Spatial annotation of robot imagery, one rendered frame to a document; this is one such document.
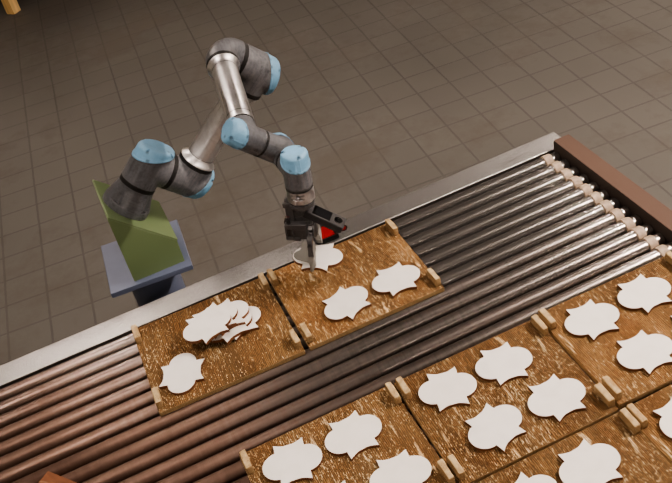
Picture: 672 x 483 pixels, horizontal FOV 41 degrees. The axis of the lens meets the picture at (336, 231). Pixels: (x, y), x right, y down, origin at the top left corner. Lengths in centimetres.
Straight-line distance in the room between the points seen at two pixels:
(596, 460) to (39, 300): 305
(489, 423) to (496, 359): 20
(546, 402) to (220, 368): 85
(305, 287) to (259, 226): 186
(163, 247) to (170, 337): 40
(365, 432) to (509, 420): 34
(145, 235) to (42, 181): 258
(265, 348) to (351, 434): 40
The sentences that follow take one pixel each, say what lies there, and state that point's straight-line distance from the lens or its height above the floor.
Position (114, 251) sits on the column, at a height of 87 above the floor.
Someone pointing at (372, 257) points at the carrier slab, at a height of 94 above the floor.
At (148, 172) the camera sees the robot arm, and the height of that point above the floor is 119.
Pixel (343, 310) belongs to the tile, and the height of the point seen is 95.
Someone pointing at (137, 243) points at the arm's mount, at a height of 100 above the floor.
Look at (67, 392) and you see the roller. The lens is 260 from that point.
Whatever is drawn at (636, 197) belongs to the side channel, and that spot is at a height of 95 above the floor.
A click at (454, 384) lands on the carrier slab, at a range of 224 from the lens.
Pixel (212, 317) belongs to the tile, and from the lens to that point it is 251.
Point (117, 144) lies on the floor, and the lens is 545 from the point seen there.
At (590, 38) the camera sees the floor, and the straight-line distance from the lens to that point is 553.
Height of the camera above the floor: 264
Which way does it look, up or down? 38 degrees down
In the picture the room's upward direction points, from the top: 13 degrees counter-clockwise
